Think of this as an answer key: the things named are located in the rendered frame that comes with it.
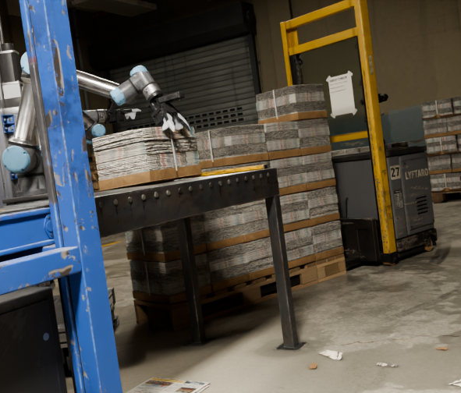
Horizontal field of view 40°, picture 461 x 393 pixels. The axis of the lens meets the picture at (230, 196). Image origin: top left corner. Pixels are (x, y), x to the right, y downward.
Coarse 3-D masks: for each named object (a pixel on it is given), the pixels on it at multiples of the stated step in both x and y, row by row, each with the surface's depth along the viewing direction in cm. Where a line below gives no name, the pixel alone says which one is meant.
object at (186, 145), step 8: (184, 128) 279; (192, 128) 284; (176, 136) 273; (184, 136) 278; (192, 136) 283; (176, 144) 273; (184, 144) 278; (192, 144) 283; (184, 152) 278; (192, 152) 283; (184, 160) 277; (192, 160) 283; (184, 176) 275; (192, 176) 283
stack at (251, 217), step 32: (288, 160) 394; (160, 224) 329; (192, 224) 343; (224, 224) 357; (256, 224) 374; (224, 256) 356; (256, 256) 372; (288, 256) 390; (160, 288) 337; (256, 288) 371; (160, 320) 342
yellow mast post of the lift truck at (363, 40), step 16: (368, 16) 422; (368, 32) 422; (368, 48) 421; (368, 64) 420; (368, 80) 420; (368, 96) 422; (368, 112) 423; (368, 128) 427; (384, 160) 426; (384, 176) 426; (384, 192) 425; (384, 208) 425; (384, 224) 426; (384, 240) 428
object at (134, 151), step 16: (144, 128) 256; (160, 128) 265; (96, 144) 268; (112, 144) 263; (128, 144) 259; (144, 144) 255; (160, 144) 263; (96, 160) 270; (112, 160) 265; (128, 160) 261; (144, 160) 256; (160, 160) 263; (112, 176) 265
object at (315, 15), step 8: (344, 0) 428; (352, 0) 423; (328, 8) 439; (336, 8) 434; (344, 8) 429; (352, 8) 429; (304, 16) 456; (312, 16) 451; (320, 16) 445; (288, 24) 469; (296, 24) 463; (304, 24) 463
